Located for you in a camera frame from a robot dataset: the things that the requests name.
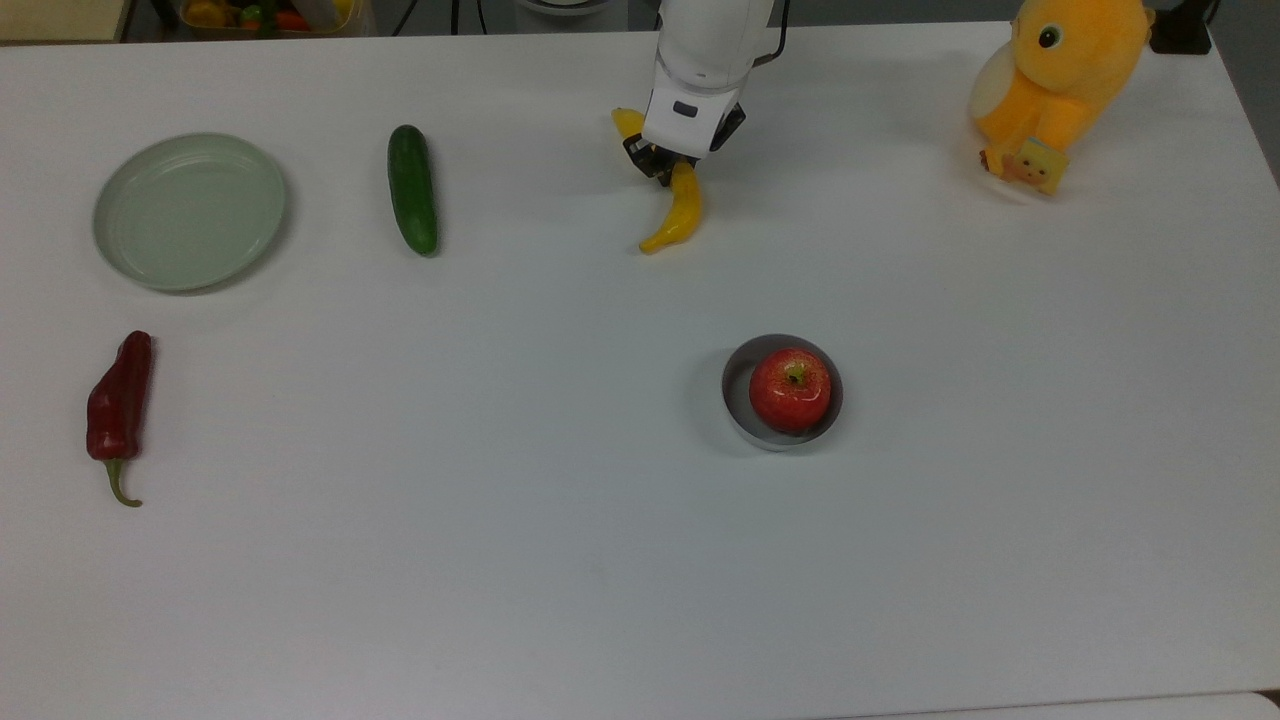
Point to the grey metal bowl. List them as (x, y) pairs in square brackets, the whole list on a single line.
[(738, 400)]

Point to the red apple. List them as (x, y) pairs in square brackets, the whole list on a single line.
[(790, 390)]

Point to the green cucumber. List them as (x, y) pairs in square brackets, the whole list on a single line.
[(412, 190)]

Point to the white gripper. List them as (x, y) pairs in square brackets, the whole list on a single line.
[(690, 115)]

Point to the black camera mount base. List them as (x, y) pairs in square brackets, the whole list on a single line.
[(1182, 28)]

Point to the orange plush duck toy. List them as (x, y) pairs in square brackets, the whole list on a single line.
[(1075, 80)]

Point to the clear bin of toy vegetables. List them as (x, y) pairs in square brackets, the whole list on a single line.
[(265, 14)]

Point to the red chili pepper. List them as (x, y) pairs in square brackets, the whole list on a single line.
[(122, 395)]

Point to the yellow paper toy tag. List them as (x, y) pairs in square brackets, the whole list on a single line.
[(1040, 165)]

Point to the yellow banana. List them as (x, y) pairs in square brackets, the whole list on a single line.
[(682, 205)]

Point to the pale green plastic plate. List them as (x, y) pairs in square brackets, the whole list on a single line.
[(190, 212)]

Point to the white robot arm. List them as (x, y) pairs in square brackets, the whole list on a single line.
[(715, 35)]

